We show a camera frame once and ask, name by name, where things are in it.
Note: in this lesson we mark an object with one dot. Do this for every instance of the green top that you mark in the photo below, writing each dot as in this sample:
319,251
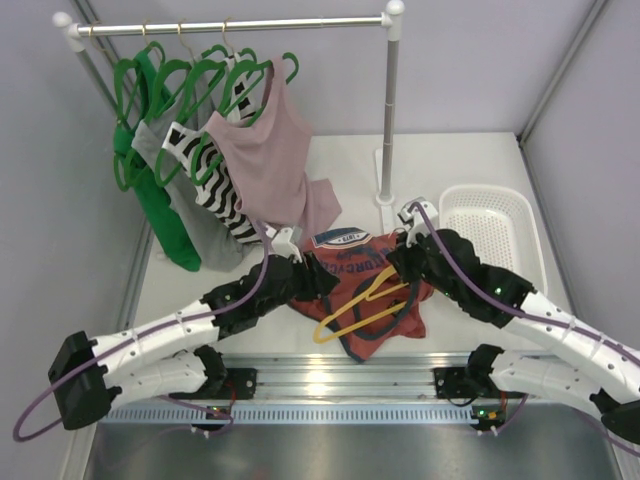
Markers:
165,222

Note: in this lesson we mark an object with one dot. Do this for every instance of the pink tank top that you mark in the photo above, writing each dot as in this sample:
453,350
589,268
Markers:
267,159

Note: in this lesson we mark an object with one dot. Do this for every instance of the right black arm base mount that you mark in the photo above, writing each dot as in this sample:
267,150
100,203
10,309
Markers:
457,383

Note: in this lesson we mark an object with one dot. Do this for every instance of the red tank top blue trim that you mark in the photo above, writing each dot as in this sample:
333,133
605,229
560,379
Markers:
371,304

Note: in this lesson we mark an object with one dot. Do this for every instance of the grey top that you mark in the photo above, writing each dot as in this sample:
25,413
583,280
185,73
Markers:
190,236

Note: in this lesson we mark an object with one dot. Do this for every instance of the white perforated plastic basket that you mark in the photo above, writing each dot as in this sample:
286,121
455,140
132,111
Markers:
500,224

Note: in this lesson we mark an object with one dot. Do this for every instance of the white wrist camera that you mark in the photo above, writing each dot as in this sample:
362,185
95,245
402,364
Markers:
417,217
284,242

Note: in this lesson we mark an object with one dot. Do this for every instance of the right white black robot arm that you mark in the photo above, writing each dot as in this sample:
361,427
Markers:
593,373

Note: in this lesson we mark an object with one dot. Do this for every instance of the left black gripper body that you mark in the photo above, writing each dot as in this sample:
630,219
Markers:
310,276

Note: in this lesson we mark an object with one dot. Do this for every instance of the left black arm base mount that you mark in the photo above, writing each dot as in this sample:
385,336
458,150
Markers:
240,384

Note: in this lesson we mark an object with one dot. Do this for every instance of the black white striped top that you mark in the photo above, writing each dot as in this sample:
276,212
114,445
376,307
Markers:
204,167

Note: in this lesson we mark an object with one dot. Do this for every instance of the slotted white cable duct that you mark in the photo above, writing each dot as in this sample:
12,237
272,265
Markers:
291,414

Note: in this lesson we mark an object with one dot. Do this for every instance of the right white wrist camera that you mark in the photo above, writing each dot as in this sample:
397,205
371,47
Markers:
417,217

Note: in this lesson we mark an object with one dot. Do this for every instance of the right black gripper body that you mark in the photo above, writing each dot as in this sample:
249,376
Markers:
414,264

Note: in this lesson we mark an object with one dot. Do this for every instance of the silver clothes rack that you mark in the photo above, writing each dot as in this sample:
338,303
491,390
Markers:
390,19

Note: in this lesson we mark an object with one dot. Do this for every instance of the green hanger under striped top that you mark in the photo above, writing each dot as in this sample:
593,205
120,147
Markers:
202,76

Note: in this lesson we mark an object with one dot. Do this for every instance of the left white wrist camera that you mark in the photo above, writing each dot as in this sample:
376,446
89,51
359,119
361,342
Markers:
284,242

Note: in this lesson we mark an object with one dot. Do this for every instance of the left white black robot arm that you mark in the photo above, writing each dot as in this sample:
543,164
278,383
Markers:
174,357

